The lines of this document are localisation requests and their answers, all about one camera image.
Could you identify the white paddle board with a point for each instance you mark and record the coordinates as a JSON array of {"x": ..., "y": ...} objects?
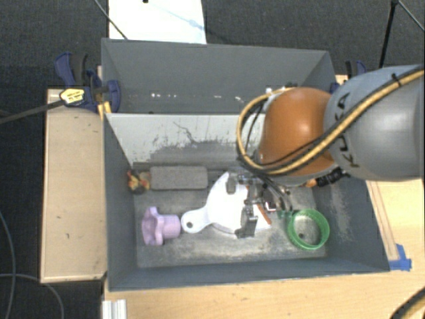
[{"x": 219, "y": 208}]

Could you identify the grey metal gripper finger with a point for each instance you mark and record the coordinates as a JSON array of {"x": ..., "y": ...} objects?
[
  {"x": 231, "y": 185},
  {"x": 248, "y": 224}
]

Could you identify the purple plastic knob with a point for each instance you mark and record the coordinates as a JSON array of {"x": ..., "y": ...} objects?
[{"x": 159, "y": 226}]

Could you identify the black cylinder on white bracket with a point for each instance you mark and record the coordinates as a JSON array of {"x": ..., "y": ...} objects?
[{"x": 328, "y": 178}]

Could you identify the grey sponge block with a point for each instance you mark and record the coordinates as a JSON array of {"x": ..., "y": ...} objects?
[{"x": 179, "y": 178}]

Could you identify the pale wood board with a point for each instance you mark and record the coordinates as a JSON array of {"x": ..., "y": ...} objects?
[{"x": 73, "y": 184}]

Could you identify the red yellow black toy ball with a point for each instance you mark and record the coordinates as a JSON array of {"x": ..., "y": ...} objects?
[{"x": 138, "y": 181}]

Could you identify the grey metal bin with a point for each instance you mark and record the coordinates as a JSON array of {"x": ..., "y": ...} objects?
[{"x": 186, "y": 78}]

